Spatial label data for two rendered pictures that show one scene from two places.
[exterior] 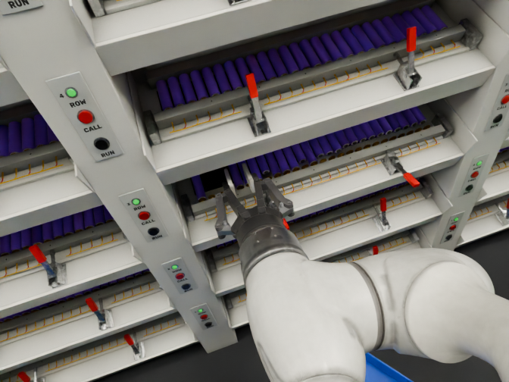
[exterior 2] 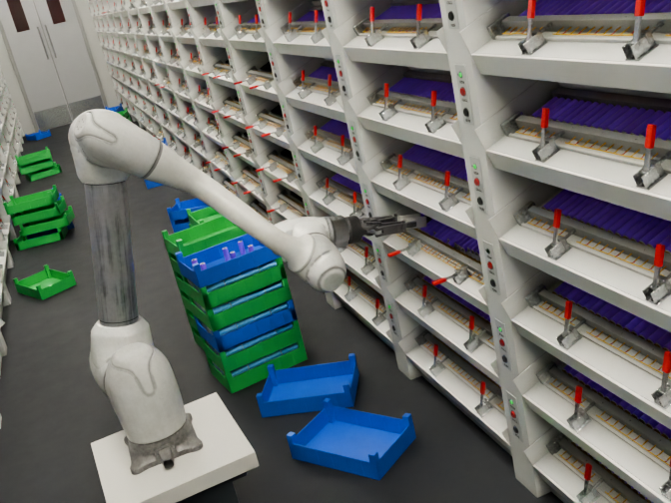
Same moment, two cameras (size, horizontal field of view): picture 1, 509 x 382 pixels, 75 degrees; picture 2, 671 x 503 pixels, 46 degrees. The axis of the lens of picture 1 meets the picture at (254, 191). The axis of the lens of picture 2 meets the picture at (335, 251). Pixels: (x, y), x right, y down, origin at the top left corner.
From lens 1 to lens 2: 2.05 m
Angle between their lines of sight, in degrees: 70
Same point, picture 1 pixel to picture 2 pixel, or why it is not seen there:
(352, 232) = (460, 334)
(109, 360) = (371, 312)
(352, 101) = (427, 200)
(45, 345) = (351, 260)
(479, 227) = (567, 479)
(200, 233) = (390, 240)
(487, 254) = not seen: outside the picture
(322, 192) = (430, 262)
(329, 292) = (301, 224)
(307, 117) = (412, 194)
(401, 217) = (485, 355)
